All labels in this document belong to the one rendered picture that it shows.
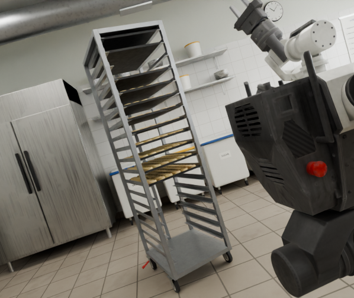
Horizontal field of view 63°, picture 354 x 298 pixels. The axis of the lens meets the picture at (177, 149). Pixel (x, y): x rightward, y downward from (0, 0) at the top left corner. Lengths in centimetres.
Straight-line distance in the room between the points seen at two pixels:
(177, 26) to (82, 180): 273
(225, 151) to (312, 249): 333
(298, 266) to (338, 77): 42
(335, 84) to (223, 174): 345
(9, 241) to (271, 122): 375
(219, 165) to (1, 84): 334
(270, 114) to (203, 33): 431
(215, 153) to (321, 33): 332
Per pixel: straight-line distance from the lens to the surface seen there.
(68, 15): 382
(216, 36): 491
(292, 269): 75
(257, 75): 497
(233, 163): 405
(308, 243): 76
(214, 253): 221
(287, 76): 110
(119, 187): 389
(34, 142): 379
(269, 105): 61
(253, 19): 113
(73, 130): 367
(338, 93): 66
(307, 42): 75
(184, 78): 436
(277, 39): 107
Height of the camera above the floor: 109
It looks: 4 degrees down
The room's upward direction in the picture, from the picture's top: 17 degrees counter-clockwise
